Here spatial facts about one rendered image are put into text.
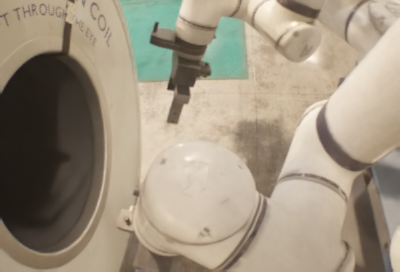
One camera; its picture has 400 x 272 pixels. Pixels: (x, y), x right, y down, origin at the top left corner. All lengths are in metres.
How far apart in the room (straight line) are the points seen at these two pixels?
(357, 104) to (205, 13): 0.40
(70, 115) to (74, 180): 0.22
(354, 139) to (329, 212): 0.07
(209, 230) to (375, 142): 0.16
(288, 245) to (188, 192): 0.10
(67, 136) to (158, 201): 0.85
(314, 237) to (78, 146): 0.86
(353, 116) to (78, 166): 0.89
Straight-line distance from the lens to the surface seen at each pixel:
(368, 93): 0.25
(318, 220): 0.28
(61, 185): 1.03
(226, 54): 2.21
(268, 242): 0.25
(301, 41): 0.52
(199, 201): 0.21
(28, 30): 0.66
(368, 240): 1.10
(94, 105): 0.94
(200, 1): 0.58
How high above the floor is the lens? 1.28
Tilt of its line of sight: 48 degrees down
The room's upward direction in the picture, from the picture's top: 9 degrees counter-clockwise
